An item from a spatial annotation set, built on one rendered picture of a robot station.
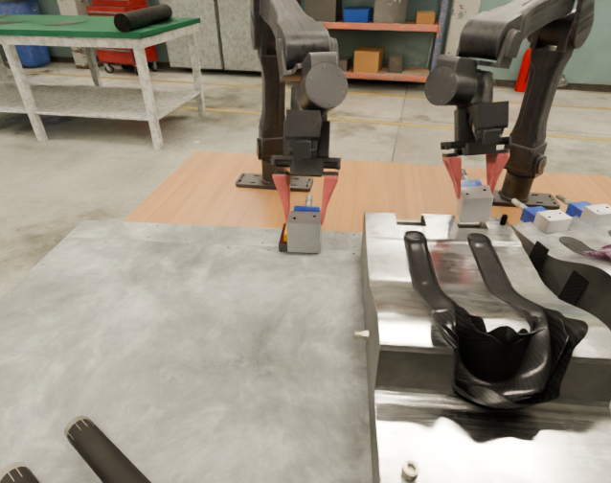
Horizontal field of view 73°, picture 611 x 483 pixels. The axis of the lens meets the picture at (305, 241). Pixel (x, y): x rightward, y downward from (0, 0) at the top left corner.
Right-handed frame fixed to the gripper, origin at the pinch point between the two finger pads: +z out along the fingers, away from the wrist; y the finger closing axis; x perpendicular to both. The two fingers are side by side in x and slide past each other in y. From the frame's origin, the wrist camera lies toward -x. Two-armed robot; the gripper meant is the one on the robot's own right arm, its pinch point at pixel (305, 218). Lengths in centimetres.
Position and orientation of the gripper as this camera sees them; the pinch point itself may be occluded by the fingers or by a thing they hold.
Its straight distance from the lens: 63.6
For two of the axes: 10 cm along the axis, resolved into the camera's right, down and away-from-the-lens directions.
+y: 10.0, 0.5, -0.6
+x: 0.7, -1.0, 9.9
